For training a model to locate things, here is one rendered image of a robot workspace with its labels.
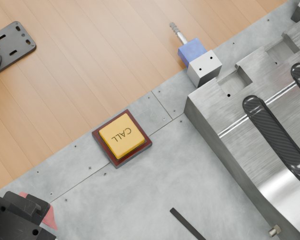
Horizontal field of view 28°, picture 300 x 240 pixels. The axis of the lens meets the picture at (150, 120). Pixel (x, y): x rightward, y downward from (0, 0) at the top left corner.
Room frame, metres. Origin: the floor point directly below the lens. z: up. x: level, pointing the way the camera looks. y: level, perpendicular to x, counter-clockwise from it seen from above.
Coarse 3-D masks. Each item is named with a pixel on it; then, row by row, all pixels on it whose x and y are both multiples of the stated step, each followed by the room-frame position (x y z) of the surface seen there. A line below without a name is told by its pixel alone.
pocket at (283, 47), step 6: (282, 36) 0.50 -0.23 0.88; (288, 36) 0.49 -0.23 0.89; (270, 42) 0.49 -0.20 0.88; (276, 42) 0.49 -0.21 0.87; (282, 42) 0.49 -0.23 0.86; (288, 42) 0.49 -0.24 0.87; (270, 48) 0.48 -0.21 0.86; (276, 48) 0.48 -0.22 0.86; (282, 48) 0.48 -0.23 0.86; (288, 48) 0.48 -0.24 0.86; (294, 48) 0.48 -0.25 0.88; (270, 54) 0.47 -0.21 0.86; (276, 54) 0.47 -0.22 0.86; (282, 54) 0.47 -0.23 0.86; (288, 54) 0.47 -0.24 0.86; (276, 60) 0.46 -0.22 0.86; (282, 60) 0.46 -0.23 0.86
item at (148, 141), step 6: (120, 114) 0.34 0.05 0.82; (132, 120) 0.33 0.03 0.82; (102, 126) 0.31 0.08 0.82; (138, 126) 0.32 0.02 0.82; (96, 132) 0.30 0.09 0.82; (144, 132) 0.31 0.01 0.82; (96, 138) 0.29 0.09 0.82; (102, 144) 0.28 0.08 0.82; (144, 144) 0.29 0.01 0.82; (108, 150) 0.27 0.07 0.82; (138, 150) 0.27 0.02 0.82; (126, 156) 0.26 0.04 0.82; (114, 162) 0.25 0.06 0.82; (120, 162) 0.25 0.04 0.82
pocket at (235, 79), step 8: (232, 72) 0.42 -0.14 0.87; (240, 72) 0.42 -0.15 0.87; (216, 80) 0.39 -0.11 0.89; (224, 80) 0.41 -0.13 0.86; (232, 80) 0.41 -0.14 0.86; (240, 80) 0.41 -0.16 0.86; (248, 80) 0.41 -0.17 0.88; (224, 88) 0.39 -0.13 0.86; (232, 88) 0.39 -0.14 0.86; (240, 88) 0.40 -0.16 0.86
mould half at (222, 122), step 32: (288, 32) 0.50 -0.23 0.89; (256, 64) 0.43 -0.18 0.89; (288, 64) 0.44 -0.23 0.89; (192, 96) 0.36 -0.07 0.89; (224, 96) 0.37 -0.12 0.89; (288, 96) 0.38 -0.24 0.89; (224, 128) 0.31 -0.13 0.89; (256, 128) 0.32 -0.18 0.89; (288, 128) 0.32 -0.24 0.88; (224, 160) 0.27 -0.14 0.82; (256, 160) 0.26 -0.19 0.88; (256, 192) 0.21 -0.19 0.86; (288, 192) 0.21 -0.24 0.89; (288, 224) 0.15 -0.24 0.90
